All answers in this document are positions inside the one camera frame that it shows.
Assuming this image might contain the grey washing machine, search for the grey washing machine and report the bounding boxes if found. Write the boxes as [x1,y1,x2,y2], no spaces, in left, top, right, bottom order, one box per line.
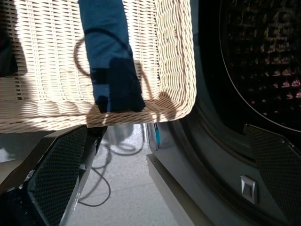
[145,0,301,226]

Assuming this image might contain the black garment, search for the black garment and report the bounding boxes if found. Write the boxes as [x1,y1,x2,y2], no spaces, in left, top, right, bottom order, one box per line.
[0,28,19,78]

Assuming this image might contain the silver robot leg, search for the silver robot leg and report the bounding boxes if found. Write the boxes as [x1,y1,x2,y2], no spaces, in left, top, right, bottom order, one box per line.
[63,126,107,226]

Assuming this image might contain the beige washing machine plinth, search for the beige washing machine plinth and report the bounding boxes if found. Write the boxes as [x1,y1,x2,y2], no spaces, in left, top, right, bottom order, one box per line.
[146,154,212,226]

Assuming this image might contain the thin dark floor cable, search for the thin dark floor cable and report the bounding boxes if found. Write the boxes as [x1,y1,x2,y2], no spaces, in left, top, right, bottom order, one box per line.
[79,123,145,208]

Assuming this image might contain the blue garment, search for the blue garment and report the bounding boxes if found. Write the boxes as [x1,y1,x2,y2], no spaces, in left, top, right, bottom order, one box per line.
[78,0,146,113]

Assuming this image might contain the pale woven basket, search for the pale woven basket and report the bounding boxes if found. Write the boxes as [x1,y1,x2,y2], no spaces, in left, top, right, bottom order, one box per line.
[0,0,197,134]

